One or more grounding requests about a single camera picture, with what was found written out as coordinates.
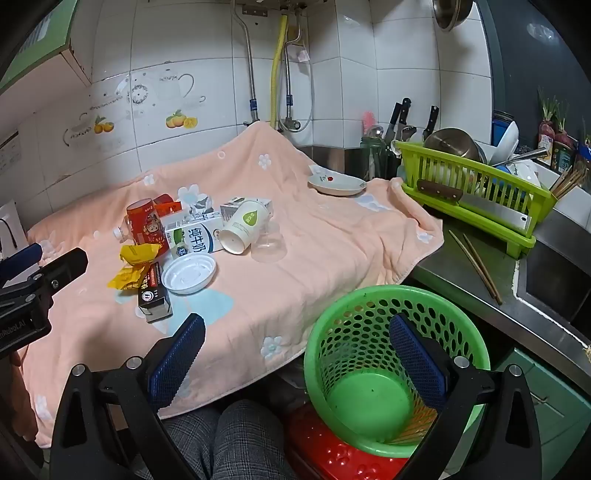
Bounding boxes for green plastic basket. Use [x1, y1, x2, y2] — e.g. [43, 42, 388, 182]
[303, 284, 491, 459]

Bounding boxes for blue white milk carton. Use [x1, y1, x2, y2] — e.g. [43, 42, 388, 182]
[220, 196, 273, 223]

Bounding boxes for yellow gas hose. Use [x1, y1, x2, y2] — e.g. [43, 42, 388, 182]
[270, 14, 290, 128]

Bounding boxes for green white milk carton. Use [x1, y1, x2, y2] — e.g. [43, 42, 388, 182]
[164, 211, 223, 260]

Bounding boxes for green wall cabinet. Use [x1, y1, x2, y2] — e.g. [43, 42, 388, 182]
[0, 0, 94, 95]

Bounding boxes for hanging steel pan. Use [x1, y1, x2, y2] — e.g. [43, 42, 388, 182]
[431, 0, 476, 33]

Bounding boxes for yellow label plastic bottle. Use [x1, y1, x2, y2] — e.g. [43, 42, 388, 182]
[113, 217, 137, 244]

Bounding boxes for white bowl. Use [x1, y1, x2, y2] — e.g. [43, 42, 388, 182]
[489, 119, 521, 162]

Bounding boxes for steel ladle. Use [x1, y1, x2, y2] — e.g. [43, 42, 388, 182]
[490, 147, 549, 168]

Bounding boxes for steel sink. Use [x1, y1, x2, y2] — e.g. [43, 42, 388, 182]
[516, 207, 591, 335]

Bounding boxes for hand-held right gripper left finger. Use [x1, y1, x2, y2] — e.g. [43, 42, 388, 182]
[50, 313, 218, 480]

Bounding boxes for green utensil jar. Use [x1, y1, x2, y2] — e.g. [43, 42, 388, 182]
[359, 136, 400, 182]

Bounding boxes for grey paper wrapper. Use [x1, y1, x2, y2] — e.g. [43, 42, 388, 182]
[188, 194, 216, 220]

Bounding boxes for white floral plate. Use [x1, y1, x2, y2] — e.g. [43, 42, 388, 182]
[308, 165, 368, 196]

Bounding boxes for green plastic dish rack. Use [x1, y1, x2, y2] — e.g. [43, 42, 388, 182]
[396, 140, 559, 260]

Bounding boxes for steel bowl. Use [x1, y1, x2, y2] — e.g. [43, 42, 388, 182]
[422, 127, 484, 165]

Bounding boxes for bundle of wooden chopsticks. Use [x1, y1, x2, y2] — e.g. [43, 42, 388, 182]
[549, 165, 588, 200]

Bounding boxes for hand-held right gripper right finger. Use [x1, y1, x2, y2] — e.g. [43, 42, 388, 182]
[389, 313, 543, 480]

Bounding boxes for person's plaid trousers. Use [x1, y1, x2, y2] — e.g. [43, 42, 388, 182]
[133, 399, 297, 480]

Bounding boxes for metal flexible hose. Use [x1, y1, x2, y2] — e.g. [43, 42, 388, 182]
[282, 21, 306, 121]

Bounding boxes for white plastic lid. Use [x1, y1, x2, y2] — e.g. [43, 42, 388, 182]
[161, 254, 218, 295]

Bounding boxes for clear plastic cup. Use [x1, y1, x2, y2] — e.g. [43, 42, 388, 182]
[250, 220, 288, 264]

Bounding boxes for white green leaf paper cup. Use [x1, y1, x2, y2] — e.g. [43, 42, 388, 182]
[218, 199, 270, 256]

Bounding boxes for black red small box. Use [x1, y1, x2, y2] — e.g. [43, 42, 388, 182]
[137, 261, 174, 324]

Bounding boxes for green base cabinet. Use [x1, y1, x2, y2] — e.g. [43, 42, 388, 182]
[488, 346, 591, 464]

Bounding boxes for white plastic box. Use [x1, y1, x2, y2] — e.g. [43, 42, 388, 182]
[0, 198, 29, 259]

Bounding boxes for wooden handle cleaver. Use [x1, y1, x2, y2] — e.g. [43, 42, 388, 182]
[416, 178, 533, 232]

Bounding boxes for metal water pipe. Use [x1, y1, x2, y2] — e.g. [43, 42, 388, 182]
[233, 4, 260, 126]

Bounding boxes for water heater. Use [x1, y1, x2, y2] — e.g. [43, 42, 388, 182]
[232, 0, 320, 14]

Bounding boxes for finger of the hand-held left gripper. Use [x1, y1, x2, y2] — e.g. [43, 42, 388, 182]
[28, 247, 89, 297]
[0, 243, 44, 291]

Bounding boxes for red plastic stool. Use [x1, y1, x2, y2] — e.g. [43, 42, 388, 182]
[283, 403, 413, 480]

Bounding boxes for peach floral blanket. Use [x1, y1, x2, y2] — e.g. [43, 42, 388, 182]
[11, 121, 445, 449]

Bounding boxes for brown chopstick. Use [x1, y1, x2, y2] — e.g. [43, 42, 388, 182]
[449, 229, 503, 306]
[462, 233, 499, 292]

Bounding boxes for potted green sprouts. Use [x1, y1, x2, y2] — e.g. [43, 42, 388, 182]
[537, 87, 577, 172]

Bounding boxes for yellow snack wrapper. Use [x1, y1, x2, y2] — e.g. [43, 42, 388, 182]
[107, 243, 163, 293]

